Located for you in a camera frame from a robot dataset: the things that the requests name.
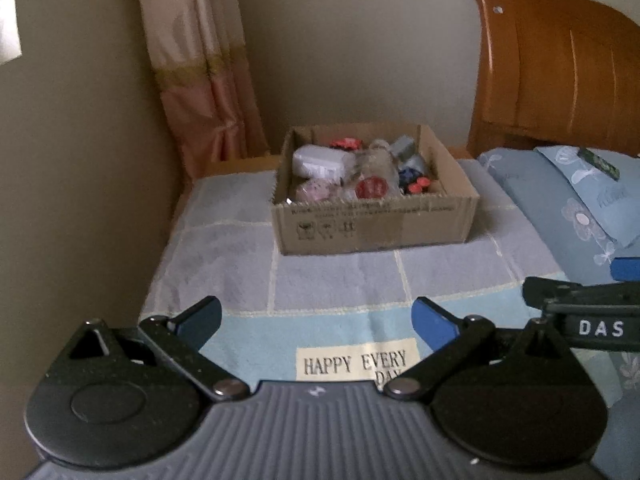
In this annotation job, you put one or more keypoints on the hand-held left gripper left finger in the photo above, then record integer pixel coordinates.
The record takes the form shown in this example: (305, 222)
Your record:
(200, 317)

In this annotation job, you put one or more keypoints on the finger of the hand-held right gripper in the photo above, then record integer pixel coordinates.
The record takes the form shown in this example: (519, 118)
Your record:
(555, 290)
(627, 269)

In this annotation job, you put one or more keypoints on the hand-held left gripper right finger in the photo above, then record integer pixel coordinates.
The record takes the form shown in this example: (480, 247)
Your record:
(432, 325)

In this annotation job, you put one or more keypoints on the cardboard box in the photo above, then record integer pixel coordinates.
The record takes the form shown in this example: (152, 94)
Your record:
(375, 227)

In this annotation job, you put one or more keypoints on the blue floral bedsheet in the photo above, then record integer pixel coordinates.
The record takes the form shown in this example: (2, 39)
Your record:
(625, 375)

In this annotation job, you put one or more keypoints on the blue floral pillow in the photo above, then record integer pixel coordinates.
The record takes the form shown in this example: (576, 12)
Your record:
(550, 185)

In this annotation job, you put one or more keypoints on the green packet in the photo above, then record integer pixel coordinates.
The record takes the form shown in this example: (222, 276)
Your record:
(598, 162)

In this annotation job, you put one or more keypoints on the checked grey blue towel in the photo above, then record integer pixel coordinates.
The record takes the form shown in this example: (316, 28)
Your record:
(325, 285)

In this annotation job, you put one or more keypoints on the red bottle caps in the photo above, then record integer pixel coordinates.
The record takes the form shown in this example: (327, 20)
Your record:
(419, 186)

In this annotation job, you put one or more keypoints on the red round lid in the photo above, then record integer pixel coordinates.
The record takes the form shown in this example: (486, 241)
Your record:
(371, 188)

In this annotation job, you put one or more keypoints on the pink round container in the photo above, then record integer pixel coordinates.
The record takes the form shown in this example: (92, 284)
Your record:
(312, 191)

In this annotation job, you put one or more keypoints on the grey blue small box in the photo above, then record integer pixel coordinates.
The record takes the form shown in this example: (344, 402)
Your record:
(404, 149)

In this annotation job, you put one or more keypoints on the white tissue pack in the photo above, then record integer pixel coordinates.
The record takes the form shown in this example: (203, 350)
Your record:
(320, 162)

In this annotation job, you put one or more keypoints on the wooden headboard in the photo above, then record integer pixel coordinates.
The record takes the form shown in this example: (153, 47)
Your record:
(550, 70)

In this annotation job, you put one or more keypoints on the pink beige curtain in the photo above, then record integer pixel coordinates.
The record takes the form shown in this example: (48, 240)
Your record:
(200, 60)

